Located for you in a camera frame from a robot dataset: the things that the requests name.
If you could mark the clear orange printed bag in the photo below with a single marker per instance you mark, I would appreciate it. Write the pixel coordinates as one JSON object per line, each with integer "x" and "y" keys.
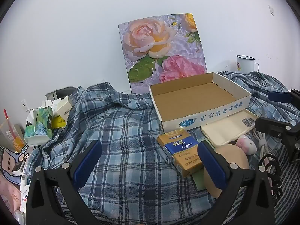
{"x": 11, "y": 133}

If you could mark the blue plaid shirt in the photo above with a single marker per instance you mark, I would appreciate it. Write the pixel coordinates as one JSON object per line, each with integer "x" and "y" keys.
{"x": 131, "y": 145}

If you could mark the yellow box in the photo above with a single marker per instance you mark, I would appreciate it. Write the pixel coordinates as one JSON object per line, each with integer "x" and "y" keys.
{"x": 58, "y": 121}

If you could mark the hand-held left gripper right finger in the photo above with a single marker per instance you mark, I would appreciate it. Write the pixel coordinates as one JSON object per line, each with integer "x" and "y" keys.
{"x": 212, "y": 166}

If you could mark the gold blue cigarette pack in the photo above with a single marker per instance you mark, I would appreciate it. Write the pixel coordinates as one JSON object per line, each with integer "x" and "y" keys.
{"x": 180, "y": 150}

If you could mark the cream phone case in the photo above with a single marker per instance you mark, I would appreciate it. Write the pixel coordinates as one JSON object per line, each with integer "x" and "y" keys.
{"x": 222, "y": 131}

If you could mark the grey bag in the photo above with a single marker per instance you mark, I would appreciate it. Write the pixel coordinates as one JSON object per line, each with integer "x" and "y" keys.
{"x": 58, "y": 92}

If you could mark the small cream box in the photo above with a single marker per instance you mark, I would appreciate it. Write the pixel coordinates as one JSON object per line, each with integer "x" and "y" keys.
{"x": 64, "y": 107}

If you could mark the blue packaged face mask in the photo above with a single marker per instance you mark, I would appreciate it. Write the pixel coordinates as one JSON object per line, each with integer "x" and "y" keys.
{"x": 262, "y": 111}

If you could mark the blue white cartoon bag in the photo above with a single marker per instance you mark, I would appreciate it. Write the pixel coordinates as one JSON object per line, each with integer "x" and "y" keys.
{"x": 9, "y": 166}

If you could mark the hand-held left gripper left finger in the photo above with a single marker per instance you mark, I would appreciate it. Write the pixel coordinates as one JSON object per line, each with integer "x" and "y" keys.
{"x": 88, "y": 166}

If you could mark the white wall socket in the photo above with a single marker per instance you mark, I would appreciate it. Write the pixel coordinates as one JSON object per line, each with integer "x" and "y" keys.
{"x": 24, "y": 105}
{"x": 271, "y": 10}

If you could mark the crumpled white paper box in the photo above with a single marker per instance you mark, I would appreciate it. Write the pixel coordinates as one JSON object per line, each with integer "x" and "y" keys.
{"x": 48, "y": 104}

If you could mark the floral picture board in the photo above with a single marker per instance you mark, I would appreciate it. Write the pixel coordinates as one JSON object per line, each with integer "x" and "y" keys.
{"x": 150, "y": 42}

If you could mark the green tissue pack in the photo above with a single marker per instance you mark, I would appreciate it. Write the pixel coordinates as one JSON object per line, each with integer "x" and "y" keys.
{"x": 37, "y": 126}

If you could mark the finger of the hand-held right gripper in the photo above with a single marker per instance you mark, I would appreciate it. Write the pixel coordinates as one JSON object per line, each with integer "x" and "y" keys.
{"x": 271, "y": 124}
{"x": 279, "y": 96}

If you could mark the pink printed cloth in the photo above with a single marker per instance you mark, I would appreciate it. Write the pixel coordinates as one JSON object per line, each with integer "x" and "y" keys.
{"x": 7, "y": 196}

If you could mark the white bottle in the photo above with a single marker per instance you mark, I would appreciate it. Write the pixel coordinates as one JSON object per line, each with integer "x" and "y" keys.
{"x": 24, "y": 192}

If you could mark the grey striped cloth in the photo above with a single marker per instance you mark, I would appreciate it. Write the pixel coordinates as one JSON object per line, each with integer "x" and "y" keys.
{"x": 289, "y": 180}

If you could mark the white enamel mug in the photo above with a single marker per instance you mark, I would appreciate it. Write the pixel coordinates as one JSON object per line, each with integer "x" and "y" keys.
{"x": 245, "y": 64}

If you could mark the white cardboard box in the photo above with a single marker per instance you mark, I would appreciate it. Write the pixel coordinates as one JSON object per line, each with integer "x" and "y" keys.
{"x": 199, "y": 119}

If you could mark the pink white plush toy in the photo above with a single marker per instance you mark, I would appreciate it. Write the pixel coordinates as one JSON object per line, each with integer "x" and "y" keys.
{"x": 246, "y": 145}

